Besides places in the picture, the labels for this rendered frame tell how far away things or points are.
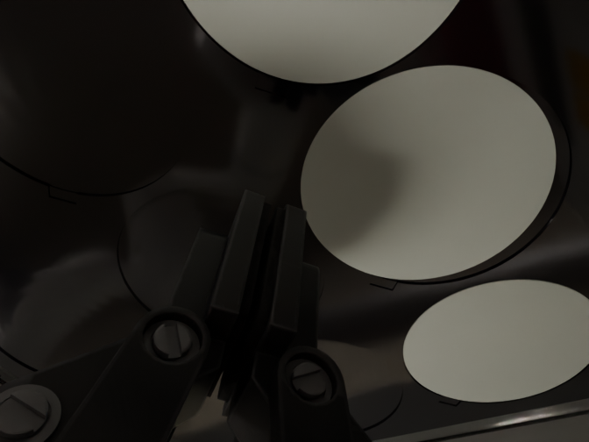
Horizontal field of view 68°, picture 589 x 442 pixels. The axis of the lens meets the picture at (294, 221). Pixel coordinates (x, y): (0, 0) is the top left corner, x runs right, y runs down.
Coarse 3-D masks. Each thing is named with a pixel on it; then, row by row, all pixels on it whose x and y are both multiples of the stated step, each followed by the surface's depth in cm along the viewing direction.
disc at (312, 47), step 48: (192, 0) 14; (240, 0) 14; (288, 0) 14; (336, 0) 14; (384, 0) 14; (432, 0) 14; (240, 48) 15; (288, 48) 15; (336, 48) 15; (384, 48) 15
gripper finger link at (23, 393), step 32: (256, 224) 9; (192, 256) 9; (224, 256) 9; (256, 256) 9; (192, 288) 8; (224, 288) 8; (224, 320) 8; (96, 352) 7; (224, 352) 8; (32, 384) 6; (64, 384) 6; (0, 416) 6; (32, 416) 6; (64, 416) 6; (192, 416) 8
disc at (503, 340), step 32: (480, 288) 21; (512, 288) 21; (544, 288) 21; (416, 320) 22; (448, 320) 22; (480, 320) 22; (512, 320) 22; (544, 320) 22; (576, 320) 22; (416, 352) 24; (448, 352) 24; (480, 352) 24; (512, 352) 23; (544, 352) 23; (576, 352) 23; (448, 384) 25; (480, 384) 25; (512, 384) 25; (544, 384) 25
